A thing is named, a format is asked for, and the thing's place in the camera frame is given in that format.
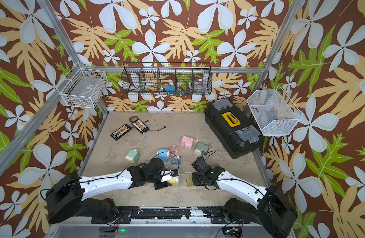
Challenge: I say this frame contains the clear yellow tray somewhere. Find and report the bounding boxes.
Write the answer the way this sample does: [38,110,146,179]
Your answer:
[186,178,193,187]

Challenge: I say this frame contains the yellow pencil sharpener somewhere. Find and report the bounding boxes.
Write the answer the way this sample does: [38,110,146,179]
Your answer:
[167,177,179,185]

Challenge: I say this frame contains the blue pencil sharpener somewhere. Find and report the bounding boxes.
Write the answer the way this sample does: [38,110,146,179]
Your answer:
[155,148,170,162]

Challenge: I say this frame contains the clear blue tray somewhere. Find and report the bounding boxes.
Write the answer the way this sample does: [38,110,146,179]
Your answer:
[171,156,182,166]

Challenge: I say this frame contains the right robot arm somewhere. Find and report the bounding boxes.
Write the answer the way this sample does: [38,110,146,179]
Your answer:
[191,157,298,238]

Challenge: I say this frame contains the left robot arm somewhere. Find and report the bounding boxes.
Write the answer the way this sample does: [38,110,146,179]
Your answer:
[45,158,179,224]

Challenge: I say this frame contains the green pencil sharpener left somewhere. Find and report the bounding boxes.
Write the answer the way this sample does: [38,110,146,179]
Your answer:
[125,149,140,164]

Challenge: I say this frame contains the green pencil sharpener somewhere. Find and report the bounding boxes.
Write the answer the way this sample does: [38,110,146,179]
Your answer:
[125,149,140,164]
[194,143,209,156]

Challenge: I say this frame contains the green pencil sharpener right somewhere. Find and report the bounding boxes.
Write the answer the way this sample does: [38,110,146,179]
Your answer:
[194,143,209,156]

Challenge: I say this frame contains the clear pink tray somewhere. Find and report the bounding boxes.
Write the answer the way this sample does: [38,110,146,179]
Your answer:
[169,145,179,156]

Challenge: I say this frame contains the pink pencil sharpener right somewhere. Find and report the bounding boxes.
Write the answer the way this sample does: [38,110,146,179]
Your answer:
[181,136,198,149]

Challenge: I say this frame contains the black charging board right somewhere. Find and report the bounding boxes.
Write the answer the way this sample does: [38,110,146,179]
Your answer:
[131,119,149,134]

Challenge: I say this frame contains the black charging board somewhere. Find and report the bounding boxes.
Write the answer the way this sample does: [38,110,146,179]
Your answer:
[110,124,132,141]
[131,119,149,134]

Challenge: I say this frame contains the black charging board left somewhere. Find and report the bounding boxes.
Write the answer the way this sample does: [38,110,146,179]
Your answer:
[110,124,132,141]

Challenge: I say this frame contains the black yellow-latch toolbox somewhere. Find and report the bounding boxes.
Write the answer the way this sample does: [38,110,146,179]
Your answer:
[204,99,264,159]

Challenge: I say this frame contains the white mesh basket right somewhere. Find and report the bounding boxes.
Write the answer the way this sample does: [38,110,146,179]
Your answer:
[247,86,303,137]

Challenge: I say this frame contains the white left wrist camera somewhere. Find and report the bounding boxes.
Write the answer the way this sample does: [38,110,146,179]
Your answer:
[161,169,179,182]

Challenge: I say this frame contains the black wire basket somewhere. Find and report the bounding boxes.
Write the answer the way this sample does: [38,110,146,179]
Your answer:
[120,62,213,96]

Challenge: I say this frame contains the white wire basket left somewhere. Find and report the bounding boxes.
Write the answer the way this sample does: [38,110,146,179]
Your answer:
[57,63,108,109]

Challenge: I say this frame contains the aluminium frame post right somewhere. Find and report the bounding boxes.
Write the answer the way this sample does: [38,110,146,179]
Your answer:
[249,0,306,97]

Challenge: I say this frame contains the aluminium frame post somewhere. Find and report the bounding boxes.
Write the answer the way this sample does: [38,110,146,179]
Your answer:
[38,1,108,115]
[249,0,306,97]

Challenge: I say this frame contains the aluminium frame back bar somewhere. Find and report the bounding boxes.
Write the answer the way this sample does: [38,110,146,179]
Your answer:
[81,66,265,74]

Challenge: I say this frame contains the aluminium frame post left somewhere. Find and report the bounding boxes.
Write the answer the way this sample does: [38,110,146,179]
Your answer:
[38,1,108,115]

